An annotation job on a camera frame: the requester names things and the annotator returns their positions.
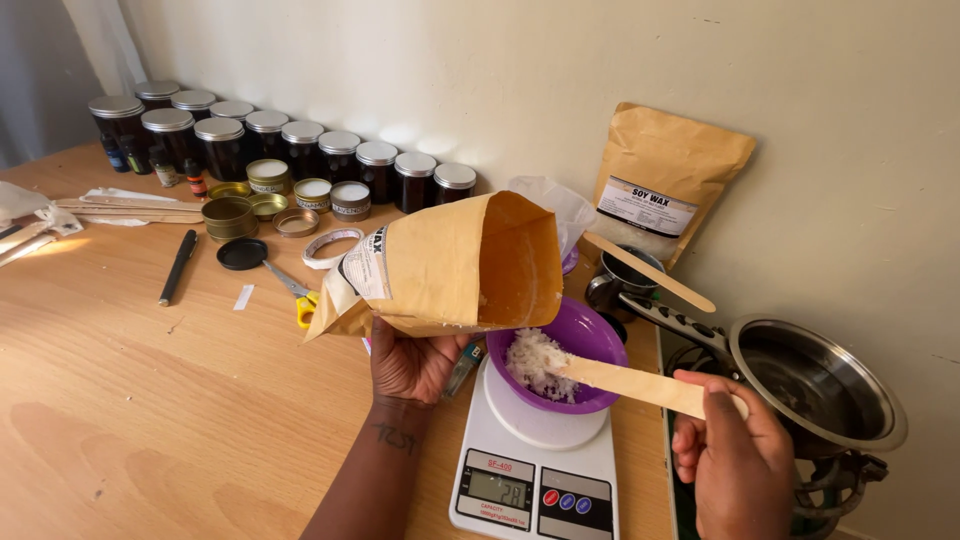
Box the black pen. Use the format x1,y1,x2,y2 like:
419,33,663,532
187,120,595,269
157,228,200,309

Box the white paper sheet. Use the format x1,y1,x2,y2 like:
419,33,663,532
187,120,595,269
78,186,178,228

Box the purple plastic bowl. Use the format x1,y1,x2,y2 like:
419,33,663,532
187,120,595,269
485,295,630,416

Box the green small oil bottle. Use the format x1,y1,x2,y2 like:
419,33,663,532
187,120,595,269
119,134,152,177

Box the yellow handled scissors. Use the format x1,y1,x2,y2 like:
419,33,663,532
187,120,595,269
261,258,322,330

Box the white digital kitchen scale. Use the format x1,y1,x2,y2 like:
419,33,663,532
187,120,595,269
448,352,621,540

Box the person's left hand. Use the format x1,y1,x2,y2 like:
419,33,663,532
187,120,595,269
370,318,472,408

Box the black round object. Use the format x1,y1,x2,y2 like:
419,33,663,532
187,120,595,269
598,310,630,347

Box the white sticker roll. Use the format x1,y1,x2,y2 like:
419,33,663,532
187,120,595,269
301,227,366,272

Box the wide wooden stirring stick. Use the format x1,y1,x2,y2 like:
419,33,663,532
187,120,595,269
546,352,751,421

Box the kraft paper wax bag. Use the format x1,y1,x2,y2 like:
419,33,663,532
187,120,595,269
303,189,564,345

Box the blue small oil bottle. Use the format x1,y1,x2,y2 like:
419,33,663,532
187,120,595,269
100,134,131,174

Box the wooden stick in pitcher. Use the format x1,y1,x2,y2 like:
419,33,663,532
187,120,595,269
582,231,717,315

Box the orange small oil bottle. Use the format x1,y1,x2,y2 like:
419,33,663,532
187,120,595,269
183,158,209,201

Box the steel pan with handle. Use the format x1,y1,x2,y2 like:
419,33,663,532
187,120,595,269
618,291,909,460

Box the thin wooden stick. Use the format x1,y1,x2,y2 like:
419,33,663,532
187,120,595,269
54,196,204,213
71,211,206,225

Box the group of dark silver-lidded jars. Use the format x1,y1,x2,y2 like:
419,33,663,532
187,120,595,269
87,79,479,216

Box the white wax flakes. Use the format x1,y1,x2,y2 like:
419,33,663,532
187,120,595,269
505,327,583,405

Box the black round lid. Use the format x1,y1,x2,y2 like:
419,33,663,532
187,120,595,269
216,237,270,272

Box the labelled gold candle tin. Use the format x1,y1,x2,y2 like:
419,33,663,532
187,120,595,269
245,158,293,198
293,177,334,216

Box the wick packets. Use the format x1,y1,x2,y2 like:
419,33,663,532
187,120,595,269
0,220,59,270

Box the stack of empty gold tins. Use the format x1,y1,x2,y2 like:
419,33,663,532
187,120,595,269
200,195,261,246

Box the crumpled clear plastic packet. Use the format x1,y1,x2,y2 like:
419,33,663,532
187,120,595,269
0,180,84,238

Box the sealed kraft wax bag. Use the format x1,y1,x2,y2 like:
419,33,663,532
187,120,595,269
588,102,758,272

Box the person's right hand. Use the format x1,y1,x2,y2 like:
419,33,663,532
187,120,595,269
670,369,797,540

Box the copper tin lid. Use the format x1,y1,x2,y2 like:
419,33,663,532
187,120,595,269
271,207,321,240

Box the labelled brown candle tin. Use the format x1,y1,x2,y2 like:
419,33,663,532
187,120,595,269
330,180,373,224

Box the clear lighter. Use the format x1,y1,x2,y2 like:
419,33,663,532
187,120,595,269
441,340,487,402

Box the pale label small oil bottle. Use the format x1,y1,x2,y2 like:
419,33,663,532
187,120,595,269
147,145,181,189

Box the grey curtain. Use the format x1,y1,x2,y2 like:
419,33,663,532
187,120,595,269
0,0,148,171

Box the gas stove burner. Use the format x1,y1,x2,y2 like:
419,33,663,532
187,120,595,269
660,328,891,540

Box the clear plastic bag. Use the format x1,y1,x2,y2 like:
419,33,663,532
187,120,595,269
507,174,598,261

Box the small metal pitcher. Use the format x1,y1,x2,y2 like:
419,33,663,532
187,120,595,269
584,245,668,325

